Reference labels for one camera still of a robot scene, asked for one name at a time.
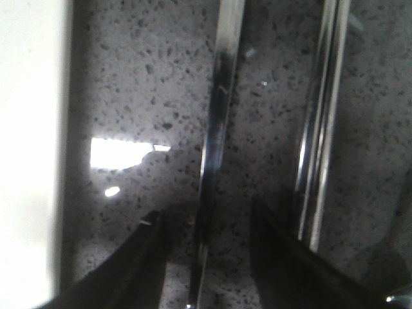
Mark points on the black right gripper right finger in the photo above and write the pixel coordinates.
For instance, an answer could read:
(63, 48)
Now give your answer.
(289, 275)

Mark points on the cream rabbit serving tray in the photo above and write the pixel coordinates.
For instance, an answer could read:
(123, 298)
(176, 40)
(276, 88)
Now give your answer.
(35, 62)

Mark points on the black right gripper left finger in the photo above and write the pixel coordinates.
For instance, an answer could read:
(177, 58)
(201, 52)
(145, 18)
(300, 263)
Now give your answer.
(132, 277)

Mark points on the steel chopstick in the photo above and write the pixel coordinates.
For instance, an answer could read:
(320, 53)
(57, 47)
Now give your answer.
(309, 140)
(330, 101)

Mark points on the steel fork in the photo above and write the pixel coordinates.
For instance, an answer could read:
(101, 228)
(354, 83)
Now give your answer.
(228, 34)

